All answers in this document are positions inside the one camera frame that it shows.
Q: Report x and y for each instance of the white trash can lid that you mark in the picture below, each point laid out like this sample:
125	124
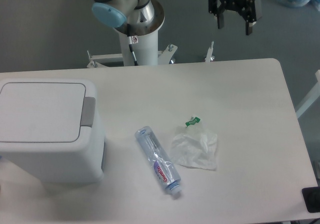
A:
43	112

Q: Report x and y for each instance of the crumpled clear plastic bag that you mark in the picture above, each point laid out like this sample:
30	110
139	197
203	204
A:
194	145

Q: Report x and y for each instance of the white plastic trash can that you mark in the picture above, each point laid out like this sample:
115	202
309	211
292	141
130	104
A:
80	161

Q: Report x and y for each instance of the white metal frame right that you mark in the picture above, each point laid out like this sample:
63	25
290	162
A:
312	96

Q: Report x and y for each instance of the black device at table edge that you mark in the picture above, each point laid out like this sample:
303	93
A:
311	198

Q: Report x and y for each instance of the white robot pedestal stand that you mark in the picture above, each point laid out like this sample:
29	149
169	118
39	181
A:
136	51

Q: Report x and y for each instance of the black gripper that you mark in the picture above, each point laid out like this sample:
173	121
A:
250	10

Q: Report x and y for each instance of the clear plastic water bottle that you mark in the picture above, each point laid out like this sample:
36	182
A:
163	167

